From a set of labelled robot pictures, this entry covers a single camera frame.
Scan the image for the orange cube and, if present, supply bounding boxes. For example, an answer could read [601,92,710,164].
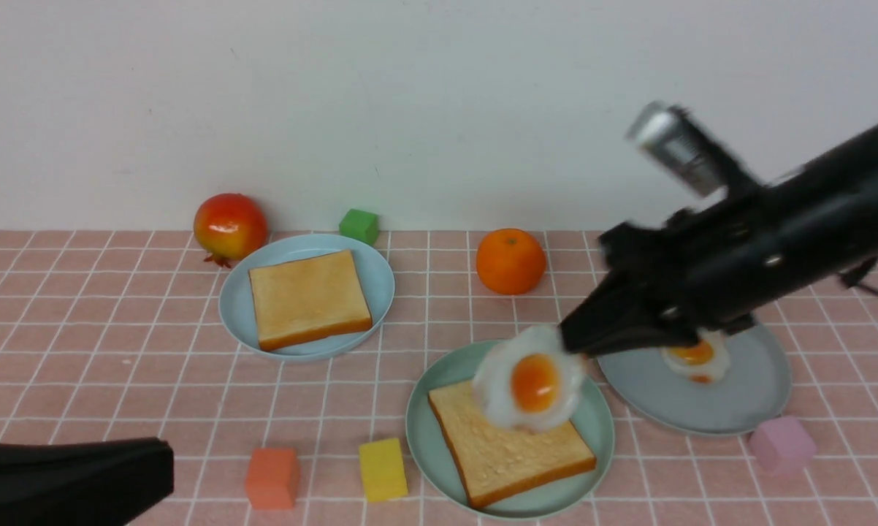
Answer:
[245,447,301,511]

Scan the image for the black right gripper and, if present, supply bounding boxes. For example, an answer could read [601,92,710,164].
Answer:
[558,210,783,357]

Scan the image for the fried egg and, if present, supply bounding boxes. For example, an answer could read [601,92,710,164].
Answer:
[471,325,588,433]
[660,332,732,385]

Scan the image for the red yellow pomegranate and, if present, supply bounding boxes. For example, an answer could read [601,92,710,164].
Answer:
[193,193,271,267]

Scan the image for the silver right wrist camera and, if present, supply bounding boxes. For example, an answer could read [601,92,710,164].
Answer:
[624,100,762,199]

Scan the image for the toast slice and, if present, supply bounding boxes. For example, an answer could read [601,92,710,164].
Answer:
[428,381,598,509]
[248,250,373,351]

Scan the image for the pink cube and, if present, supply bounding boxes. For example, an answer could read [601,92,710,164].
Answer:
[747,416,817,475]

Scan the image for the orange fruit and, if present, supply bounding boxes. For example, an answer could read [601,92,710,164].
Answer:
[476,229,547,295]

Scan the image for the grey plate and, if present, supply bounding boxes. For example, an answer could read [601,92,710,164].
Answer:
[598,325,793,436]

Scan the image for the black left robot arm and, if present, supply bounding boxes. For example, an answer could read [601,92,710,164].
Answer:
[0,437,175,525]

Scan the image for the mint green plate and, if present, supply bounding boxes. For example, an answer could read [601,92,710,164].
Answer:
[405,340,616,524]

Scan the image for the green cube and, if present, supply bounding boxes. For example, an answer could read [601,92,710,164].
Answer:
[339,207,381,246]

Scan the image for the light blue plate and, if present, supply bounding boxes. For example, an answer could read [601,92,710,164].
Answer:
[218,234,395,362]

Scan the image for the yellow cube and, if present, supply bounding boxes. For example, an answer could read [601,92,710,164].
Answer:
[359,437,409,503]

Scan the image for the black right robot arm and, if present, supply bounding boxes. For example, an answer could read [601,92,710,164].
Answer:
[558,101,878,357]

